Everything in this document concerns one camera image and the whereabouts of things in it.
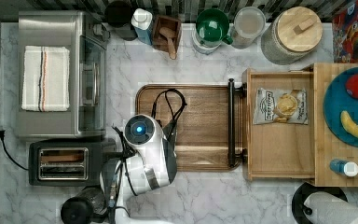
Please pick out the dark wooden cutting board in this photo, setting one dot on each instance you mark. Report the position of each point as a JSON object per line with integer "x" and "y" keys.
{"x": 202, "y": 130}

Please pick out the dark wooden utensil box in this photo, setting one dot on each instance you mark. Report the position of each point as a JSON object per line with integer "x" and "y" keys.
{"x": 159, "y": 42}

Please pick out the blue round plate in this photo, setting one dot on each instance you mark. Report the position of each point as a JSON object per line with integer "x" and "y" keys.
{"x": 336, "y": 100}

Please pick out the yellow banana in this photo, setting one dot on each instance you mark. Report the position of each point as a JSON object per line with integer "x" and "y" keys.
{"x": 348, "y": 124}

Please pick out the black paper towel holder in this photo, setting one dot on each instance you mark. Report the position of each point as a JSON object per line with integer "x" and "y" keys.
{"x": 300, "y": 210}

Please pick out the paper towel roll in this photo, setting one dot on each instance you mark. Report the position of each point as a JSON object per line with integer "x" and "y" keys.
{"x": 329, "y": 209}

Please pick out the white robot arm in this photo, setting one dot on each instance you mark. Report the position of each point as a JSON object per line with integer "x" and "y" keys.
{"x": 150, "y": 164}

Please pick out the red cereal box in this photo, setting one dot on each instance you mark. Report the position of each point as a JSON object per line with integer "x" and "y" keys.
{"x": 345, "y": 35}

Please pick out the chips bag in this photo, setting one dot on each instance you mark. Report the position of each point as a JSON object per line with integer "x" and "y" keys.
{"x": 280, "y": 106}

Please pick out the green mug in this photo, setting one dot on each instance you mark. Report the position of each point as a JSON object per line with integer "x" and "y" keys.
{"x": 212, "y": 28}

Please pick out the open bamboo drawer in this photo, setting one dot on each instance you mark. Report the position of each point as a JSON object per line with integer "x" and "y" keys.
{"x": 279, "y": 150}

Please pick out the round wooden jar lid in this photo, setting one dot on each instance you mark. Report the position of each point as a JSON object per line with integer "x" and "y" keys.
{"x": 299, "y": 29}

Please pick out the blue white milk bottle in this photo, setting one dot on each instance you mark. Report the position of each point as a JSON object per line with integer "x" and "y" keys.
{"x": 142, "y": 22}

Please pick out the bamboo counter box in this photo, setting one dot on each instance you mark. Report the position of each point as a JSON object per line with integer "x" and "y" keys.
{"x": 327, "y": 146}

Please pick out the white striped towel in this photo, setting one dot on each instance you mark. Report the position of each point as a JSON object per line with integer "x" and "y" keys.
{"x": 45, "y": 86}

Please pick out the black silver toaster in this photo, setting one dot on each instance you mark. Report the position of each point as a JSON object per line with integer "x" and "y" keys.
{"x": 68, "y": 162}

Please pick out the wooden spoon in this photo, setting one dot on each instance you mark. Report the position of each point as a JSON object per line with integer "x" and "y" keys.
{"x": 169, "y": 35}

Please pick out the grey woven jar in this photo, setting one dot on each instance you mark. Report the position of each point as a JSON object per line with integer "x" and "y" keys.
{"x": 274, "y": 50}

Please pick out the small blue white bottle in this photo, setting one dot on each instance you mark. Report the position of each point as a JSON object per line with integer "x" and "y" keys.
{"x": 347, "y": 168}

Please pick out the black coffee grinder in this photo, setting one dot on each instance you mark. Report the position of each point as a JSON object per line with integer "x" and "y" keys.
{"x": 86, "y": 207}

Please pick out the black round canister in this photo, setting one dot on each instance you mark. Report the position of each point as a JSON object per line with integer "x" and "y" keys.
{"x": 118, "y": 14}

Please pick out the silver toaster oven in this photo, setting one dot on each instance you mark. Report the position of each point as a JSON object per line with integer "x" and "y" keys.
{"x": 86, "y": 39}

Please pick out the black drawer handle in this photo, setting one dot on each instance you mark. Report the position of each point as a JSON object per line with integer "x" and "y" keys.
{"x": 232, "y": 93}

